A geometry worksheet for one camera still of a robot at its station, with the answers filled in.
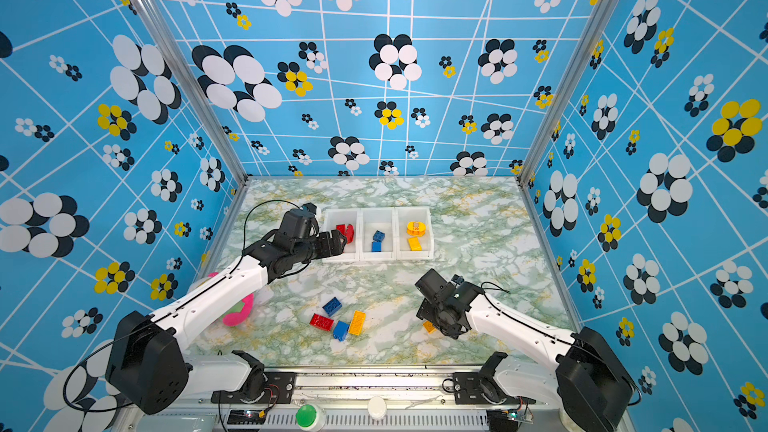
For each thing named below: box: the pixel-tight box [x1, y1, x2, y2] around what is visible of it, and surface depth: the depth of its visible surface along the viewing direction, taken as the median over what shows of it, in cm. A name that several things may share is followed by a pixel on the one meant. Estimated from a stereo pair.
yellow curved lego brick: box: [408, 237, 423, 252], surface depth 101 cm
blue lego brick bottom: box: [332, 320, 350, 342], surface depth 83 cm
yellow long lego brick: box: [348, 310, 367, 336], surface depth 85 cm
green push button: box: [295, 404, 326, 432], surface depth 64 cm
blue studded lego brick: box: [322, 296, 343, 317], surface depth 87 cm
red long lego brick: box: [310, 313, 334, 332], surface depth 84 cm
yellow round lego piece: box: [406, 221, 427, 237], surface depth 104 cm
